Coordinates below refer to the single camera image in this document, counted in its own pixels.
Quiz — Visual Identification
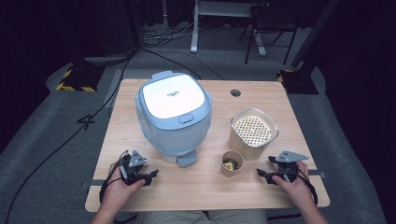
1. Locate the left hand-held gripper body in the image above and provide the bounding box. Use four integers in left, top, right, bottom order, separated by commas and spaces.
118, 149, 149, 187

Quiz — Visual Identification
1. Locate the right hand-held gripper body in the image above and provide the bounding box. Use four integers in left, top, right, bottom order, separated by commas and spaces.
274, 150, 309, 183

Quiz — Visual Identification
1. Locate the beige canister with metal strainer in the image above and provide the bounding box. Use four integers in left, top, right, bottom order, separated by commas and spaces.
228, 107, 279, 161

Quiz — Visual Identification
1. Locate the brown paper cup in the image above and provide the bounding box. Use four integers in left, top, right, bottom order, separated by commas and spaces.
220, 149, 245, 178

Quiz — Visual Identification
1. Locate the dark wet food residue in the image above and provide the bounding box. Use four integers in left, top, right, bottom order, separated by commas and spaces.
222, 158, 239, 172

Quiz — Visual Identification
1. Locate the blue white pedal trash bin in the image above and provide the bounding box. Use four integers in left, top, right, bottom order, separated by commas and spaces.
134, 70, 214, 168

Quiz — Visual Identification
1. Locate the person's right hand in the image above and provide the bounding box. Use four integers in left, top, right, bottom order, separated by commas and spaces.
272, 161, 316, 213

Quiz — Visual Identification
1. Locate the person's left hand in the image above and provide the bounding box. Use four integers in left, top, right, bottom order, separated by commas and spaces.
101, 161, 147, 214

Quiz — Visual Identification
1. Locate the grey tape strip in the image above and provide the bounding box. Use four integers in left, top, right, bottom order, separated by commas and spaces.
307, 170, 328, 179
80, 178, 106, 190

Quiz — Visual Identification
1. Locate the person's left leg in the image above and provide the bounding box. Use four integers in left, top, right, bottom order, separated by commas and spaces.
134, 210, 207, 224

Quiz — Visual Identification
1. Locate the person's leg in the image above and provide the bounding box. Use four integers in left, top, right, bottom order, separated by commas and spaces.
206, 209, 269, 224
134, 210, 207, 224

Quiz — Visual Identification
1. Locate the person's right leg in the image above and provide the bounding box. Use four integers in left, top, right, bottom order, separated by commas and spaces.
206, 209, 269, 224

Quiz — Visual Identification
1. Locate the striped black stand base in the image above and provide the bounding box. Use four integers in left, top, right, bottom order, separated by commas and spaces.
55, 63, 106, 93
276, 67, 319, 95

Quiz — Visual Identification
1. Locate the slanted dark metal pole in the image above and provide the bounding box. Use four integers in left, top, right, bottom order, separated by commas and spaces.
290, 0, 341, 70

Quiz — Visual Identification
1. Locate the black chair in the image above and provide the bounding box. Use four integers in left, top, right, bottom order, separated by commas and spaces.
238, 2, 299, 66

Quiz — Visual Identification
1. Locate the right hand-held gripper black cable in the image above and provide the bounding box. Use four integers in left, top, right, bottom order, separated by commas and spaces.
279, 167, 318, 207

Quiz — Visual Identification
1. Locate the hand-held gripper black cable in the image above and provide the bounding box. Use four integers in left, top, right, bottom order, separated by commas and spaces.
279, 167, 318, 207
98, 150, 130, 203

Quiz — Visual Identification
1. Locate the left hand-held gripper black cable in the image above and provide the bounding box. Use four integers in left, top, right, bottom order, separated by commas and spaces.
98, 150, 130, 203

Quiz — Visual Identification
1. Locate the bundle of floor cables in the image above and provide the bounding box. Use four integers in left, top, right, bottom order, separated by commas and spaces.
142, 18, 200, 43

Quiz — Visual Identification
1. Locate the white desk frame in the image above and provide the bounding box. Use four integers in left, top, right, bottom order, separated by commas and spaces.
190, 0, 269, 58

